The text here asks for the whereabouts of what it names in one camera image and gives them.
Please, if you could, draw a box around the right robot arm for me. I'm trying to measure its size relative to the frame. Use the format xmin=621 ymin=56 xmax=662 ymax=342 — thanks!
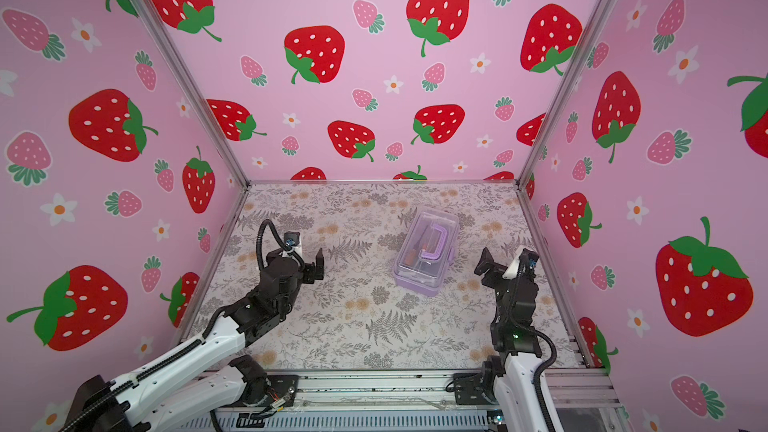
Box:
xmin=474 ymin=247 xmax=562 ymax=431

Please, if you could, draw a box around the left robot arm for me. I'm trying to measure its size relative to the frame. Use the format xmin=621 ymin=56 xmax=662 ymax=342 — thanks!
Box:
xmin=63 ymin=251 xmax=325 ymax=431

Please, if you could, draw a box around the purple plastic tool box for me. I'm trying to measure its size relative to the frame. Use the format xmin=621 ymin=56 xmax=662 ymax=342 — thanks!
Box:
xmin=393 ymin=207 xmax=460 ymax=297

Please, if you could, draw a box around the aluminium front rail frame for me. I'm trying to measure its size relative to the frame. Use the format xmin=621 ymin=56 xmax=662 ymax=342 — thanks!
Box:
xmin=169 ymin=368 xmax=631 ymax=431

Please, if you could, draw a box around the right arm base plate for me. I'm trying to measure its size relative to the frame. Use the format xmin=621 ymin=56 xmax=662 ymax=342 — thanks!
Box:
xmin=446 ymin=372 xmax=498 ymax=406

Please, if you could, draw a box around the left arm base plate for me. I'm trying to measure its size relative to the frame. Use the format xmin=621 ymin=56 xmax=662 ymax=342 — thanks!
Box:
xmin=237 ymin=374 xmax=299 ymax=409

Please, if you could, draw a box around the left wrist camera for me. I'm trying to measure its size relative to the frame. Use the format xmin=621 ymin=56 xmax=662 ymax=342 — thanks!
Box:
xmin=283 ymin=231 xmax=303 ymax=256

